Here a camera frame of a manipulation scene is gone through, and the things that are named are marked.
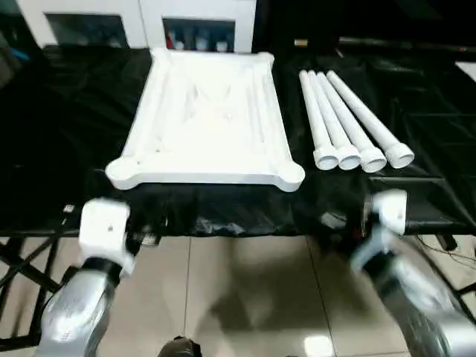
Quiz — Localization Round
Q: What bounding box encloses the white plastic table top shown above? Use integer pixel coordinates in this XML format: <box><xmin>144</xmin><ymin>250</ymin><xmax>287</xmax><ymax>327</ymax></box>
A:
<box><xmin>105</xmin><ymin>47</ymin><xmax>306</xmax><ymax>193</ymax></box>

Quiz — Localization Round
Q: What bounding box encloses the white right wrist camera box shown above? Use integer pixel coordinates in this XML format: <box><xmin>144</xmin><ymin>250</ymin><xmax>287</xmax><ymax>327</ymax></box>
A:
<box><xmin>366</xmin><ymin>189</ymin><xmax>408</xmax><ymax>236</ymax></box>

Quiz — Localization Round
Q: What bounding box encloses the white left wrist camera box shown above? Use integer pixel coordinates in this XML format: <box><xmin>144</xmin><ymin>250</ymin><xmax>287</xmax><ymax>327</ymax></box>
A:
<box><xmin>78</xmin><ymin>199</ymin><xmax>137</xmax><ymax>278</ymax></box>

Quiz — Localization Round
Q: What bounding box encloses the dark robot body part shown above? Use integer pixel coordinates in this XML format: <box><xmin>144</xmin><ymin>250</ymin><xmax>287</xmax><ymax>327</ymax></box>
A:
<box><xmin>159</xmin><ymin>336</ymin><xmax>202</xmax><ymax>357</ymax></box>

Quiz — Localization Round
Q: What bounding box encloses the white cabinet with glass doors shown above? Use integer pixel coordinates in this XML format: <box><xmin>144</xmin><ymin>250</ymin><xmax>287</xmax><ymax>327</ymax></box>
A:
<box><xmin>22</xmin><ymin>0</ymin><xmax>257</xmax><ymax>55</ymax></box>

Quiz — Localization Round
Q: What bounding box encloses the white flat sheet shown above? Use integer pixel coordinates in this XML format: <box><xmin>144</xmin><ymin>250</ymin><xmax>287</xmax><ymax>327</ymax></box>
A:
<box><xmin>455</xmin><ymin>61</ymin><xmax>476</xmax><ymax>82</ymax></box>

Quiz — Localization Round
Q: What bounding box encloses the black work mat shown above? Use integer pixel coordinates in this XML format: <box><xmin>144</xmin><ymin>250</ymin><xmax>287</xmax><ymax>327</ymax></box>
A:
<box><xmin>0</xmin><ymin>44</ymin><xmax>476</xmax><ymax>239</ymax></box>

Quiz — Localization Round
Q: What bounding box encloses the black folding table frame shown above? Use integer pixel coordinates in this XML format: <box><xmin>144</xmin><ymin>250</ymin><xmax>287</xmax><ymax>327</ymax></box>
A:
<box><xmin>0</xmin><ymin>234</ymin><xmax>66</xmax><ymax>298</ymax></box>

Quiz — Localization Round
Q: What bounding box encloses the white plastic table leg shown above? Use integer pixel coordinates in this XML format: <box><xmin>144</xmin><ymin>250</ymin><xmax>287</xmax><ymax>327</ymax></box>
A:
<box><xmin>298</xmin><ymin>69</ymin><xmax>341</xmax><ymax>171</ymax></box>
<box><xmin>326</xmin><ymin>71</ymin><xmax>415</xmax><ymax>170</ymax></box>
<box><xmin>315</xmin><ymin>71</ymin><xmax>387</xmax><ymax>173</ymax></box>
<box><xmin>306</xmin><ymin>70</ymin><xmax>363</xmax><ymax>171</ymax></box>

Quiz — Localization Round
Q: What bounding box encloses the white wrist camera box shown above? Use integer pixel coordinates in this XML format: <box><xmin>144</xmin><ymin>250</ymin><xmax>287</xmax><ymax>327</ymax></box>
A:
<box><xmin>366</xmin><ymin>189</ymin><xmax>408</xmax><ymax>236</ymax></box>
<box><xmin>78</xmin><ymin>199</ymin><xmax>137</xmax><ymax>278</ymax></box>

